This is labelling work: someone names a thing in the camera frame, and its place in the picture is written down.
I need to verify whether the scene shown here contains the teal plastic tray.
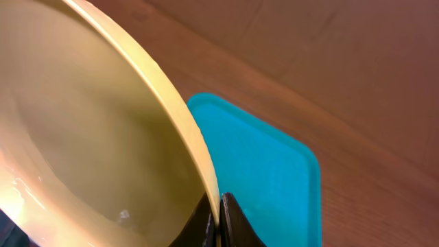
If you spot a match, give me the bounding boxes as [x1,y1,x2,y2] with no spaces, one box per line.
[187,93,322,246]

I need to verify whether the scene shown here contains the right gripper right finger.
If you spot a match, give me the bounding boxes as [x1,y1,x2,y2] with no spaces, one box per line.
[219,193,266,247]

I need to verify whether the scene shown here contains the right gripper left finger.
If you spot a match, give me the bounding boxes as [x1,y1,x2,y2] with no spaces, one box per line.
[169,194,216,247]

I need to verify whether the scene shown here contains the yellow-green plate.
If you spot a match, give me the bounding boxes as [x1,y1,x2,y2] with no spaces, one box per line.
[1,1,219,246]

